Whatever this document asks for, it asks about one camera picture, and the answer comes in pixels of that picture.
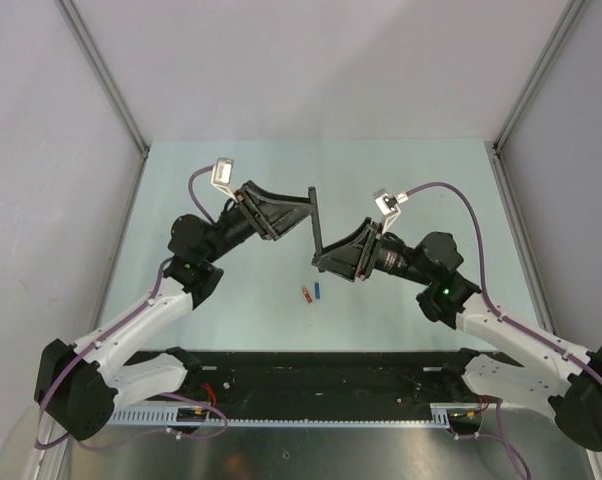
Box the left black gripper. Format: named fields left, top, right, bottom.
left=202, top=180, right=313, bottom=263

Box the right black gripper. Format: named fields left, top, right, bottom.
left=312, top=217, right=433, bottom=286

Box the black remote control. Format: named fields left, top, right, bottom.
left=308, top=186, right=325, bottom=273

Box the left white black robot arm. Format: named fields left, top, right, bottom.
left=34, top=181, right=316, bottom=441

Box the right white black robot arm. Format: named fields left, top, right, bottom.
left=312, top=218, right=602, bottom=452

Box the red battery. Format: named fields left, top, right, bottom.
left=302, top=287, right=313, bottom=304

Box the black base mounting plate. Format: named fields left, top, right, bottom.
left=165, top=348, right=490, bottom=405

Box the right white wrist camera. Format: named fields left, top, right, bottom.
left=373, top=189, right=408, bottom=232

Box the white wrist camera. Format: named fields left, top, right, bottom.
left=210, top=157, right=236, bottom=199
left=373, top=189, right=408, bottom=232

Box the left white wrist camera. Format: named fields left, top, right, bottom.
left=210, top=157, right=236, bottom=199

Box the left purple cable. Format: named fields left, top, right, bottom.
left=32, top=166, right=232, bottom=451

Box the grey slotted cable duct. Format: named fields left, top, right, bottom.
left=107, top=402, right=479, bottom=429

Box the left aluminium frame post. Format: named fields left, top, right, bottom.
left=54, top=0, right=150, bottom=160

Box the aluminium frame post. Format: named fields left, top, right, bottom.
left=54, top=0, right=150, bottom=160
left=492, top=0, right=588, bottom=151

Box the right aluminium frame post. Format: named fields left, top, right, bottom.
left=492, top=0, right=588, bottom=151

